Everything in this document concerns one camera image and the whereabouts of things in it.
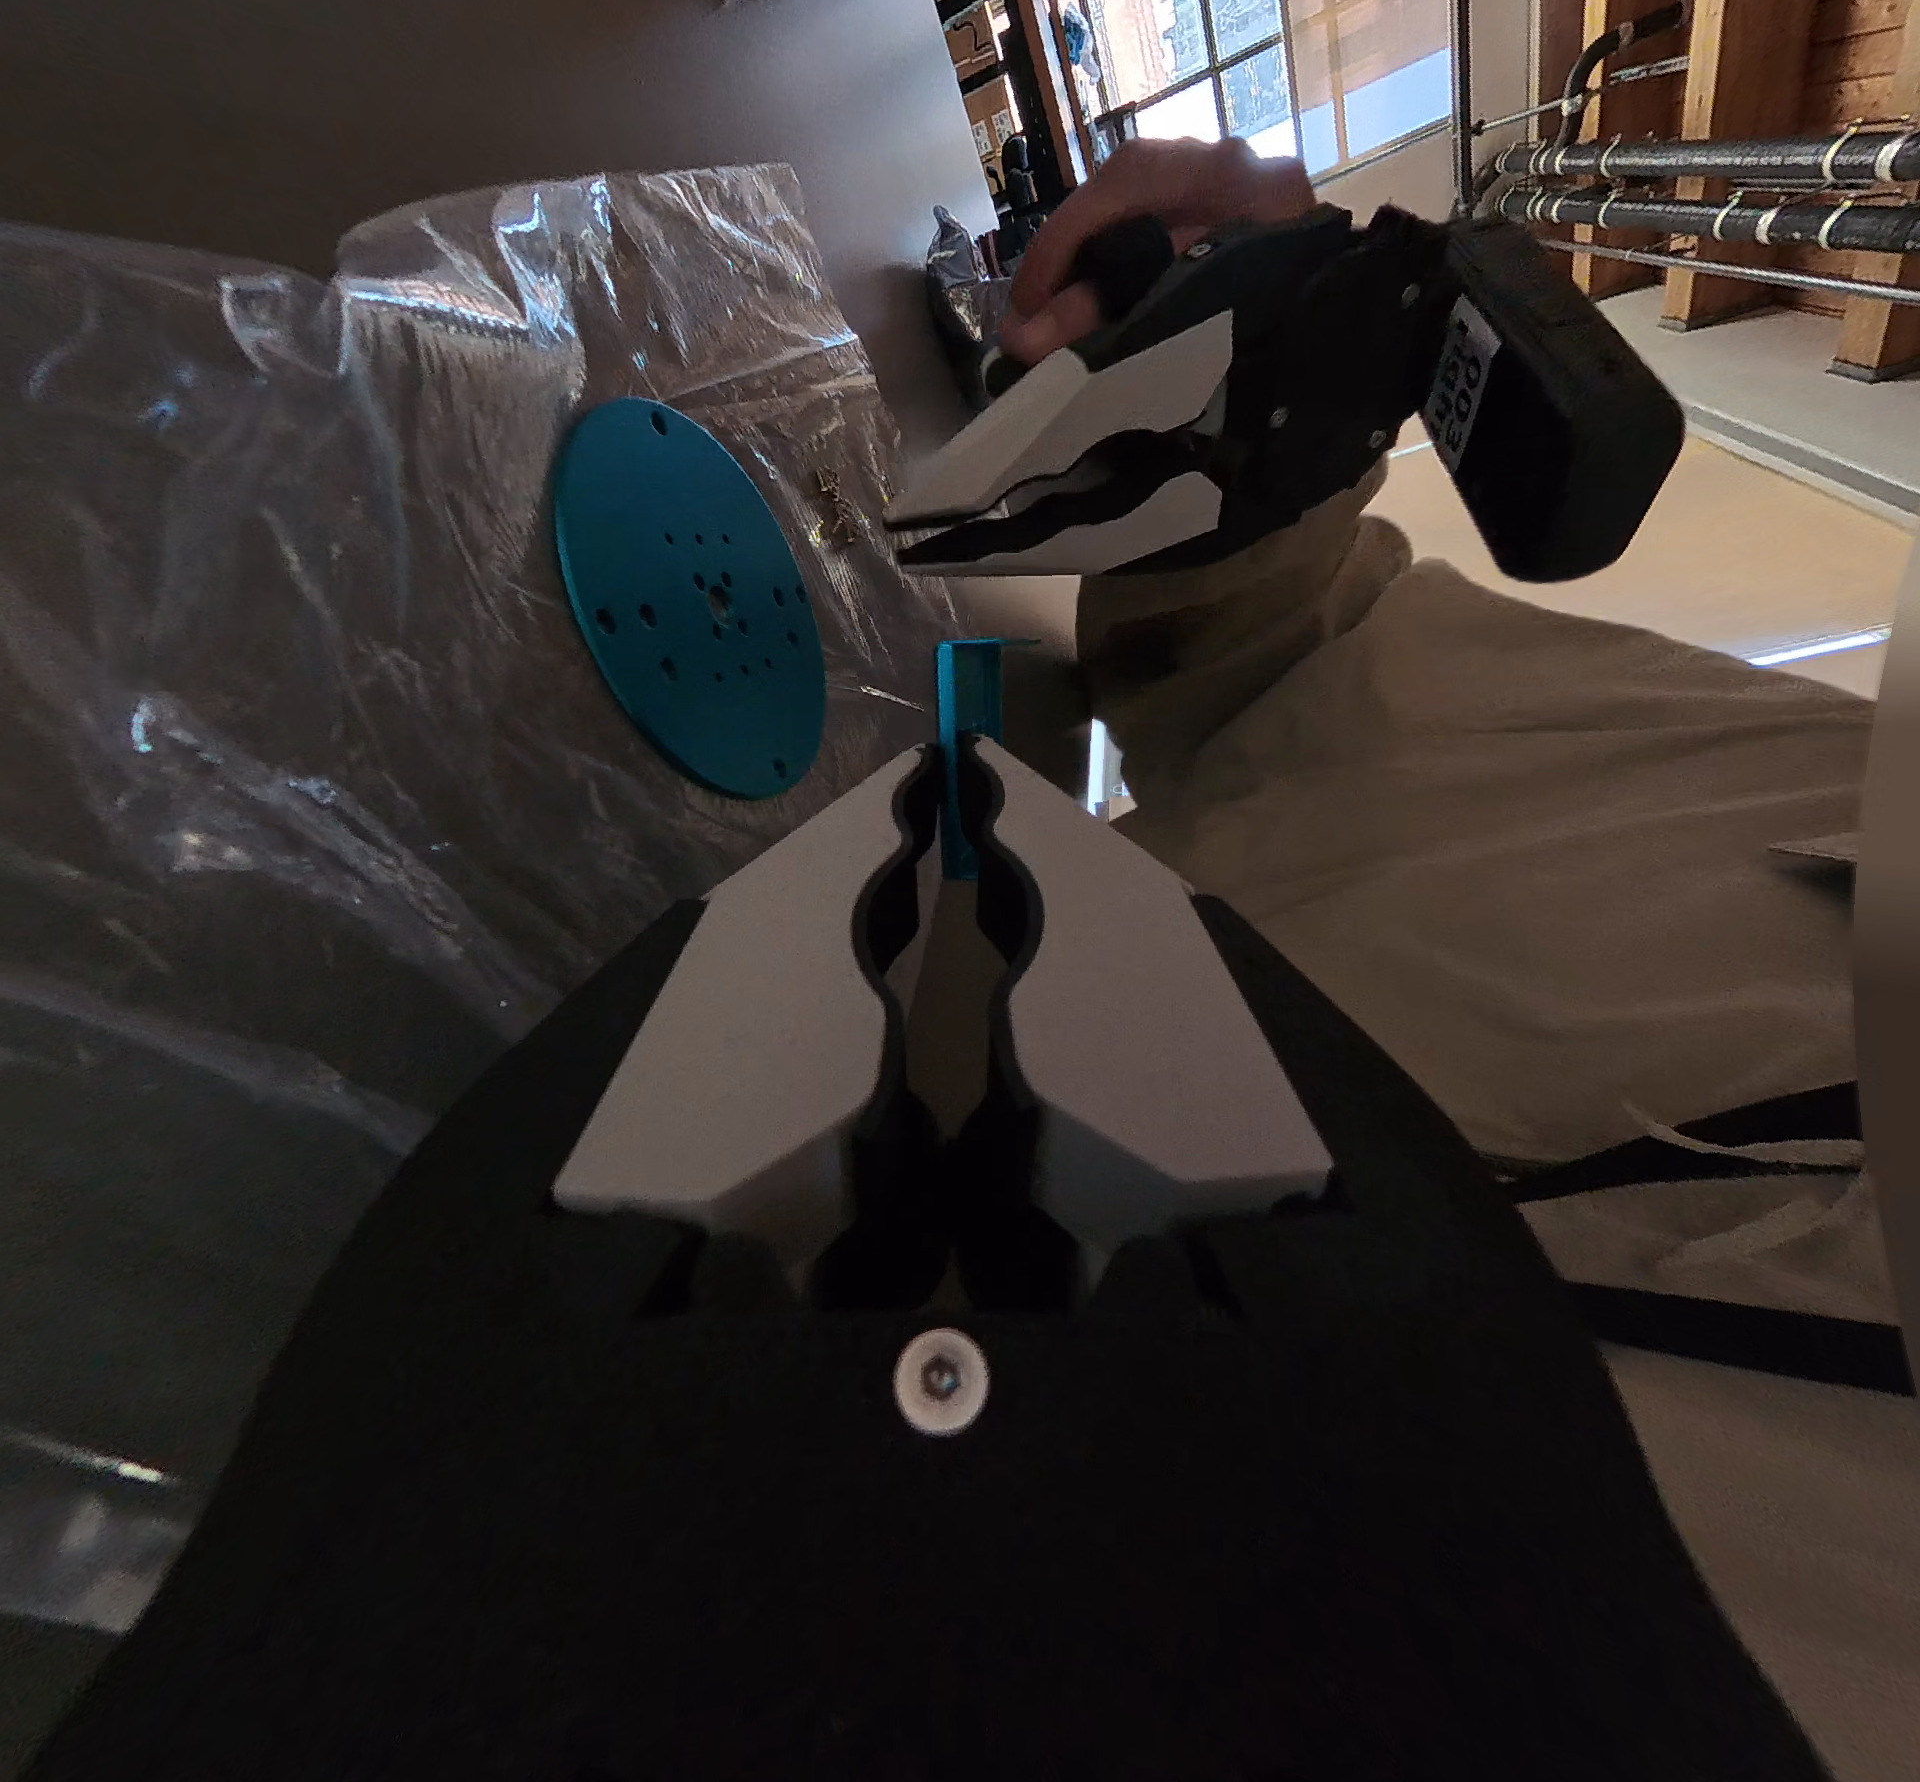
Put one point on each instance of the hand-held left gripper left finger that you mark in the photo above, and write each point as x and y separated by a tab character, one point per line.
720	1061

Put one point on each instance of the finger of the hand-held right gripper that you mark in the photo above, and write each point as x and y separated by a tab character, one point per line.
1081	403
1109	541

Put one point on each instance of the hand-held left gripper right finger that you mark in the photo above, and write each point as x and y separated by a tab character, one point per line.
1172	1061

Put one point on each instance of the blue U-shaped metal bracket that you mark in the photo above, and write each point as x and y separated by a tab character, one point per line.
955	717

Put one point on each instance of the cluster of small brass screws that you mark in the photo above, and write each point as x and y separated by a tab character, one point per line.
841	509

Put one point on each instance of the blue round metal plate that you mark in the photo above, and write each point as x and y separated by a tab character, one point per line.
646	537

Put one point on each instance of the grey desk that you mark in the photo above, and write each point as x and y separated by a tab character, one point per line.
300	41

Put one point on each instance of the person's right hand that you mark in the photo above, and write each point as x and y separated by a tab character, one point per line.
1186	184

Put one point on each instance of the crumpled silver foil bag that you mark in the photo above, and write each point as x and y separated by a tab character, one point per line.
960	298

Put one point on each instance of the black insulated pipe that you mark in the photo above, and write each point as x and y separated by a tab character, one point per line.
1725	219
1725	155

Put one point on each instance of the curved black pipe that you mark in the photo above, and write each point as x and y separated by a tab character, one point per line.
1591	49

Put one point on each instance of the wooden shelf with boxes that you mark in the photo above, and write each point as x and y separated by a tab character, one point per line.
977	27

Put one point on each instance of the metal conduit pole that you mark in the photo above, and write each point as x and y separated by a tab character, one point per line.
1455	13

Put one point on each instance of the large clear plastic bag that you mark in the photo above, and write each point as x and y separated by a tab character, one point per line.
180	611

